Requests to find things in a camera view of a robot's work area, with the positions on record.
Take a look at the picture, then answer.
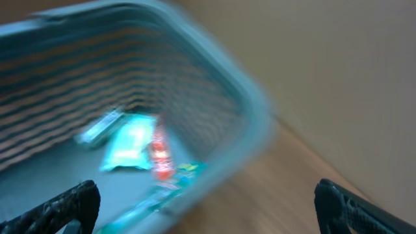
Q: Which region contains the grey plastic mesh basket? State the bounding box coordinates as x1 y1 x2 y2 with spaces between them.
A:
1 1 274 233

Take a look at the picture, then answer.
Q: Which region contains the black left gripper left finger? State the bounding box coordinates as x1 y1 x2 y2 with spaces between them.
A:
1 180 101 234

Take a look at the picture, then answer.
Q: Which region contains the red coffee stick sachet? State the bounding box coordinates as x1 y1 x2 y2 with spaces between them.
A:
149 123 176 181

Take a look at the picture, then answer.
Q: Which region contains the green glove package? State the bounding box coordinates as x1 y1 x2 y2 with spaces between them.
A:
96 162 206 234

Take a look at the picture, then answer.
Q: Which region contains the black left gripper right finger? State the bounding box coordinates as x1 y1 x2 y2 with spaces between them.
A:
314 179 415 234

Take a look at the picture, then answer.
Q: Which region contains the teal wet wipes pack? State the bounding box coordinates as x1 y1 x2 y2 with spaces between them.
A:
99 114 157 172

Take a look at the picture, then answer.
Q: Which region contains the orange candy pack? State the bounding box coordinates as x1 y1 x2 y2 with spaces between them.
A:
74 107 125 148

